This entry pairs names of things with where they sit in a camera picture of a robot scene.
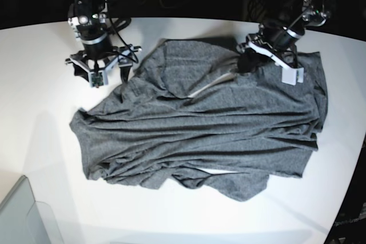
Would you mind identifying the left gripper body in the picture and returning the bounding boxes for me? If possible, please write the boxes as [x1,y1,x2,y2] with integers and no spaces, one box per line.
[237,25,305,69]

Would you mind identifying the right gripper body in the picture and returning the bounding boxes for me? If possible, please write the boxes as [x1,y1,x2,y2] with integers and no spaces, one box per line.
[65,42,142,72]

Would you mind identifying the grey t-shirt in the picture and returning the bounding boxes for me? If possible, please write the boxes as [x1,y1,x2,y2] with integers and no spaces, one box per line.
[70,38,328,202]

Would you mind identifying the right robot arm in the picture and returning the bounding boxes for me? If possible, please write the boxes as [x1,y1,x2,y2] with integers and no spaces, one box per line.
[65,0,142,87]

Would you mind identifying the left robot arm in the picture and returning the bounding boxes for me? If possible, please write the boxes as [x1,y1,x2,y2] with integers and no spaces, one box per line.
[237,0,333,73]

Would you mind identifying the translucent grey tray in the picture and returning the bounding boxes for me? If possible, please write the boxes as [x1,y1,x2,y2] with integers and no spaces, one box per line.
[1,175,64,243]

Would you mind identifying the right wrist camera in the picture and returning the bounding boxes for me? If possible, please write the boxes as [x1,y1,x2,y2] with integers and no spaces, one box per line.
[88,70,109,88]

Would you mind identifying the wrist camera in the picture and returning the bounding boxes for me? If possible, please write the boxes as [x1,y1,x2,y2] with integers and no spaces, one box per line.
[88,70,109,88]
[281,67,304,86]

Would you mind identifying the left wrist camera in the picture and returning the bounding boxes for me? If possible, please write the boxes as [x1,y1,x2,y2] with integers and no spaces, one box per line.
[281,67,304,86]

